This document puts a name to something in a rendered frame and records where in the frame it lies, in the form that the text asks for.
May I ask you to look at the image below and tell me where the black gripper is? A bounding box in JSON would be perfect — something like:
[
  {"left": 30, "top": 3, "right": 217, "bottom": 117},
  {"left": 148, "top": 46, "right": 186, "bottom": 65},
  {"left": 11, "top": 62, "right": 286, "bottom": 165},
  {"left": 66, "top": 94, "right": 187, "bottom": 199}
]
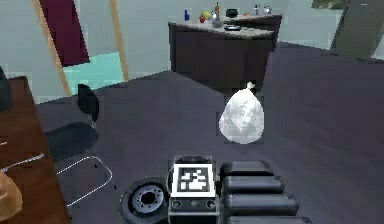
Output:
[{"left": 119, "top": 177, "right": 172, "bottom": 224}]

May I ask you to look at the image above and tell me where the brown wooden table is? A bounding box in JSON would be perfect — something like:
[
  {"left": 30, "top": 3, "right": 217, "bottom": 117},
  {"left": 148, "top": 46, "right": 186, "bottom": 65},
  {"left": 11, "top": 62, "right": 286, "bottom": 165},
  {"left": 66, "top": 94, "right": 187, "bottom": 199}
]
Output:
[{"left": 0, "top": 76, "right": 72, "bottom": 224}]

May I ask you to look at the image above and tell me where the white tied garbage bag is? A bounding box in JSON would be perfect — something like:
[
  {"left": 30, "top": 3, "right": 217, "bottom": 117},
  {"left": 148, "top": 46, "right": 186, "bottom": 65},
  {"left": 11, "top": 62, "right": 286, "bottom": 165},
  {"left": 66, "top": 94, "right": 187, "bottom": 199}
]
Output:
[{"left": 218, "top": 81, "right": 265, "bottom": 145}]

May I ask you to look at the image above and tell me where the tan round bread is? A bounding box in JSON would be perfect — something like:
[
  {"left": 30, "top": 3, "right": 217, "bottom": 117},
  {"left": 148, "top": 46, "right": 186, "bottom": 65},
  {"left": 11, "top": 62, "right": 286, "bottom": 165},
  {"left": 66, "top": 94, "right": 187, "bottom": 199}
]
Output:
[{"left": 0, "top": 171, "right": 24, "bottom": 222}]

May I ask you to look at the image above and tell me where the dark brown kitchen counter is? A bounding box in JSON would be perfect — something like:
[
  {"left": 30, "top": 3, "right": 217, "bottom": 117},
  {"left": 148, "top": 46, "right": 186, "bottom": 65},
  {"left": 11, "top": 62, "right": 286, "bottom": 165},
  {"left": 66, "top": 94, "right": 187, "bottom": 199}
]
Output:
[{"left": 168, "top": 13, "right": 284, "bottom": 95}]

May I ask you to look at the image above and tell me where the black object on table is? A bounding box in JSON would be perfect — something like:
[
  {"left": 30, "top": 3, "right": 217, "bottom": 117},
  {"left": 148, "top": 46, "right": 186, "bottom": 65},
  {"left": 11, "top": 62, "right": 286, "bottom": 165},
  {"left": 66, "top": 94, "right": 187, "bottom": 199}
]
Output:
[{"left": 0, "top": 65, "right": 13, "bottom": 113}]

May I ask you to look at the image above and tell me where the dark grey fridge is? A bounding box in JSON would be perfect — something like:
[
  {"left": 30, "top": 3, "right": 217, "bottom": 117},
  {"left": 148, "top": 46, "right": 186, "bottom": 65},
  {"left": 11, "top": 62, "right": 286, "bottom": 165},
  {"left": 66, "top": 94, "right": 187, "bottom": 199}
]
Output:
[{"left": 329, "top": 0, "right": 384, "bottom": 61}]

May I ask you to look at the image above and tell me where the black chair with metal frame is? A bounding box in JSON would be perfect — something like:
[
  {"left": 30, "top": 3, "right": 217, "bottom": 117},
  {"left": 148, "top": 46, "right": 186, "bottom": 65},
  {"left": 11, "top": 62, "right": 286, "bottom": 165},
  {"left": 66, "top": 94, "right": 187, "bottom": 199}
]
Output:
[{"left": 44, "top": 83, "right": 114, "bottom": 208}]

